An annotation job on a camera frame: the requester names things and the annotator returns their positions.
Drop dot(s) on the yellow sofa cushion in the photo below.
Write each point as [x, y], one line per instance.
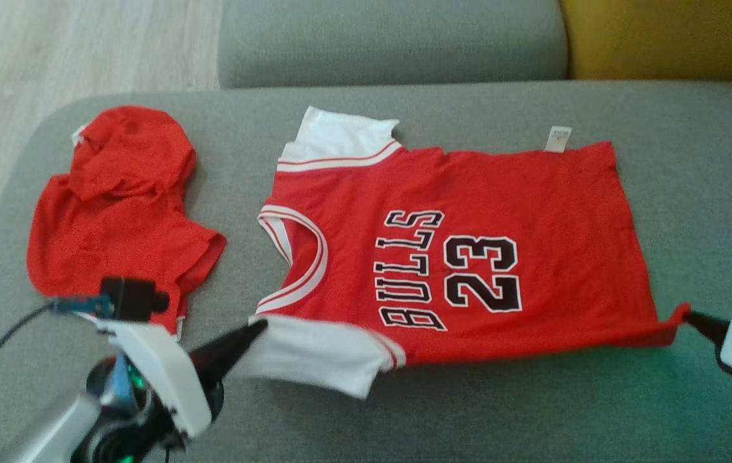
[668, 38]

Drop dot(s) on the red mesh shorts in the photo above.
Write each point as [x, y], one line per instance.
[115, 212]

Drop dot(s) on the grey fabric sofa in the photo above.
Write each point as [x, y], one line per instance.
[404, 424]

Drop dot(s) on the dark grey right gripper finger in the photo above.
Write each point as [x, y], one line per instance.
[710, 335]
[704, 320]

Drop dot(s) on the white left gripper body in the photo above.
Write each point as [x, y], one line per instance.
[160, 373]

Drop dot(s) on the red Bulls 23 jersey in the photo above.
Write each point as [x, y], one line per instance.
[533, 212]

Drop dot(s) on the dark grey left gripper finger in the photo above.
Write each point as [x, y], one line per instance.
[237, 339]
[215, 376]

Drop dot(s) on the grey sofa back cushion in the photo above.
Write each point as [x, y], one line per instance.
[392, 42]

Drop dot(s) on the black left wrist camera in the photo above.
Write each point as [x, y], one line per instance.
[131, 297]

